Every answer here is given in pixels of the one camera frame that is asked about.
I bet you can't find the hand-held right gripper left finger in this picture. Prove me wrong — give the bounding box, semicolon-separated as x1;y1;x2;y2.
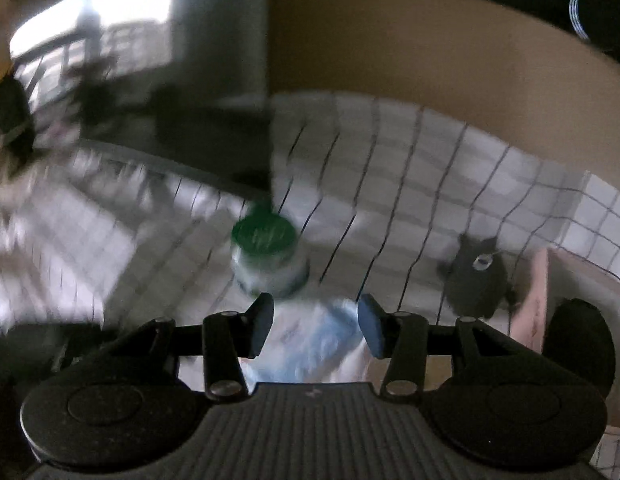
107;292;275;404

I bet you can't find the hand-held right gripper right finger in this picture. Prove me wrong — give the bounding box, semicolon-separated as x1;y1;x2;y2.
357;293;533;402

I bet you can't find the blue wet wipes packet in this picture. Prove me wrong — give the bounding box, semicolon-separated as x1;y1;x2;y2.
239;297;371;387

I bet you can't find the pink cardboard box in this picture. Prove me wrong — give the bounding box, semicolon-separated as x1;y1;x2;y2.
506;247;620;361

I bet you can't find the green lid jar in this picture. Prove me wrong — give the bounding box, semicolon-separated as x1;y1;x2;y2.
229;202;309;298

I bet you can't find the black plush toy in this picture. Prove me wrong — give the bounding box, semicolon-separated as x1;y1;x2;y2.
436;233;517;321

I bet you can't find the white checkered tablecloth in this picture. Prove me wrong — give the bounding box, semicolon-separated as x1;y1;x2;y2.
0;90;620;480

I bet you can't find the black round object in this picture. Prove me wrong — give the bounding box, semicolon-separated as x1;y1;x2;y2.
549;298;617;397

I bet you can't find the dark monitor screen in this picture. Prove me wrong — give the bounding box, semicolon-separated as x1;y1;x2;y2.
8;0;273;192

